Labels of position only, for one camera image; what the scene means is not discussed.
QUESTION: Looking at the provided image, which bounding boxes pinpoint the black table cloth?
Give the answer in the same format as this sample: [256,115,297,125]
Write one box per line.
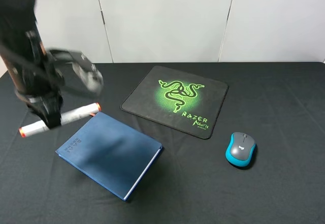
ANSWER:
[1,62,324,223]

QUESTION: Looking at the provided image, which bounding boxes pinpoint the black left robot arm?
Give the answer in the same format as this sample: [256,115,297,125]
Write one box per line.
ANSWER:
[1,0,104,129]

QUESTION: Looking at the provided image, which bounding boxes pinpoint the black green snake mouse pad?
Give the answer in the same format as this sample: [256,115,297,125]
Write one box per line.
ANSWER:
[120,66,229,140]

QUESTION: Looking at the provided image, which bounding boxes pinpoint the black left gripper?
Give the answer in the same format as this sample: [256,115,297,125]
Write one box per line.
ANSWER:
[17,49,104,129]

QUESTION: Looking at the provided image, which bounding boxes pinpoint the grey and blue computer mouse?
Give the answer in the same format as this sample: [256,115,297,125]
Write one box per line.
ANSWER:
[225,132,256,168]

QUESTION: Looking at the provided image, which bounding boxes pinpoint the white marker pen orange ends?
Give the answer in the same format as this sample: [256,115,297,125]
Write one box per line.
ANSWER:
[19,103,101,138]

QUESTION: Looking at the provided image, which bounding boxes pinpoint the blue hardcover notebook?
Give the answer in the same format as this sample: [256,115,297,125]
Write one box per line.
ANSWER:
[56,112,163,201]

